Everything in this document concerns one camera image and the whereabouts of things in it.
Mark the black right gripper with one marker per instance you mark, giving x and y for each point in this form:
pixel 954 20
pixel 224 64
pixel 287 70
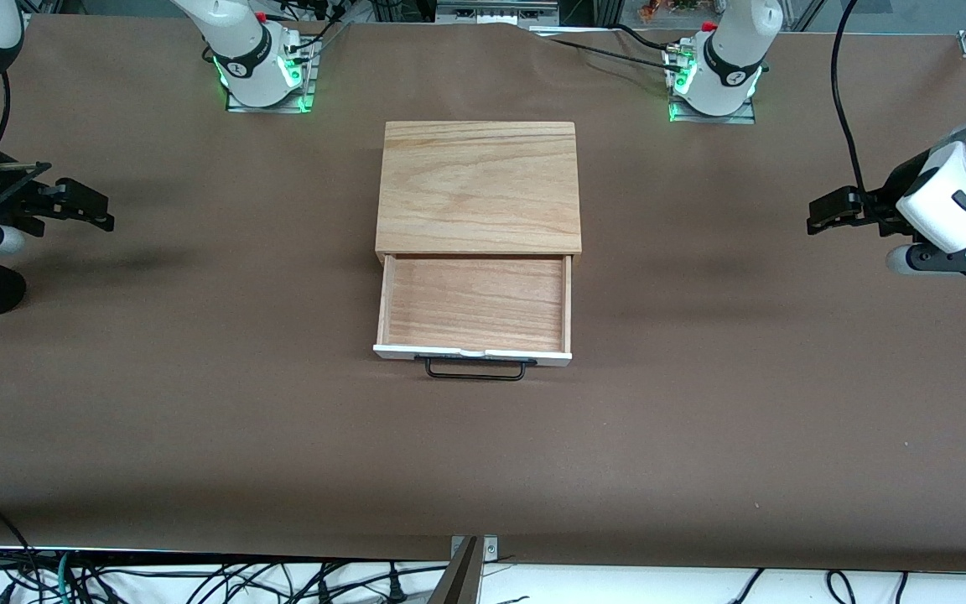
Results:
pixel 12 191

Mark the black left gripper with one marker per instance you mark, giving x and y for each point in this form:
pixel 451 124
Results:
pixel 902 185

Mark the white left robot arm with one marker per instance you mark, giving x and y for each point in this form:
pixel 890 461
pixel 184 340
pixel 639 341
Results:
pixel 726 59

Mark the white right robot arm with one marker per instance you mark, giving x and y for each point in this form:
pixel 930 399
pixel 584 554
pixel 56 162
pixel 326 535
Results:
pixel 240 50

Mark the wooden drawer cabinet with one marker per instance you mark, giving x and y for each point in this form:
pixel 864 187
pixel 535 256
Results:
pixel 479 184

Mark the grey equipment box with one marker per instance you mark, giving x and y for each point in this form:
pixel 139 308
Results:
pixel 495 13

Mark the brown paper table cover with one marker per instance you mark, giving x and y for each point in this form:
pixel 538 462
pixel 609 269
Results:
pixel 483 470

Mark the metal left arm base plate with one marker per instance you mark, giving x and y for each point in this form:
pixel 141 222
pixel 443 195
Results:
pixel 701 118

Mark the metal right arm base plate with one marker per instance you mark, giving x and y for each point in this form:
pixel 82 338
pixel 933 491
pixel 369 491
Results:
pixel 307 92

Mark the small metal bracket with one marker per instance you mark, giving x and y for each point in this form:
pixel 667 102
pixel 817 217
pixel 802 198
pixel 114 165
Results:
pixel 491 548

